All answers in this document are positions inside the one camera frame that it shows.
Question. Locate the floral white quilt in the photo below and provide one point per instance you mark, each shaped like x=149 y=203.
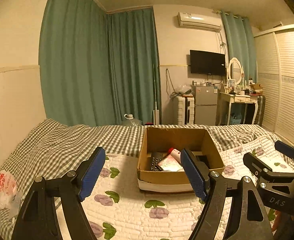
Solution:
x=117 y=209

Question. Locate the white suitcase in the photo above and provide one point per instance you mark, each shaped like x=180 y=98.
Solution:
x=184 y=107

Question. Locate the teal curtain right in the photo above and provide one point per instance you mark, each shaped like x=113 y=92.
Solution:
x=241 y=43

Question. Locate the white mop pole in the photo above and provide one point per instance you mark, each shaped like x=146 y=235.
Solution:
x=156 y=110

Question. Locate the black remote control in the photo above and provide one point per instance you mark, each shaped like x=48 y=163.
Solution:
x=156 y=158

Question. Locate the cardboard box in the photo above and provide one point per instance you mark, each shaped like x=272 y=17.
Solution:
x=198 y=140

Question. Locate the white dressing table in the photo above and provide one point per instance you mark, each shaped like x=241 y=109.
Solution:
x=238 y=99

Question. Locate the clear water jug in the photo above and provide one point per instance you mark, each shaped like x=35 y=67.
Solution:
x=129 y=120

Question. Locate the white louvered wardrobe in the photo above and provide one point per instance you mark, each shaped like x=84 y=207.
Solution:
x=275 y=70

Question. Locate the teal curtain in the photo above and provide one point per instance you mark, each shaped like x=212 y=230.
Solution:
x=241 y=43
x=95 y=67

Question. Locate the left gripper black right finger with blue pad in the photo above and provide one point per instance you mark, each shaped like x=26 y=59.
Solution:
x=247 y=217

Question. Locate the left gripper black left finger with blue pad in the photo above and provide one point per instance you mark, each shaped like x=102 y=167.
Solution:
x=37 y=218

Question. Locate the white red plastic bag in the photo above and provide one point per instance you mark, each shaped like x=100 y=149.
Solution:
x=10 y=197

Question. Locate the grey checked bed sheet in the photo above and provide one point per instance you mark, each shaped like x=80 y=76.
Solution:
x=51 y=149

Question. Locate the white oval vanity mirror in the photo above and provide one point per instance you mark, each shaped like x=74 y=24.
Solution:
x=235 y=71

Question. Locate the grey small refrigerator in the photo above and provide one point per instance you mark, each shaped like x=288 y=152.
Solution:
x=206 y=101

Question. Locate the black wall television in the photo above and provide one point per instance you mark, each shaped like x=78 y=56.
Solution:
x=208 y=63

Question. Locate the white air conditioner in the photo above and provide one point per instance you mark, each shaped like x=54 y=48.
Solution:
x=188 y=20

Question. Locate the white tube with text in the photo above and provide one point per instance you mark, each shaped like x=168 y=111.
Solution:
x=176 y=154

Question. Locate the teal curtain left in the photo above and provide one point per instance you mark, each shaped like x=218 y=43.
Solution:
x=95 y=67

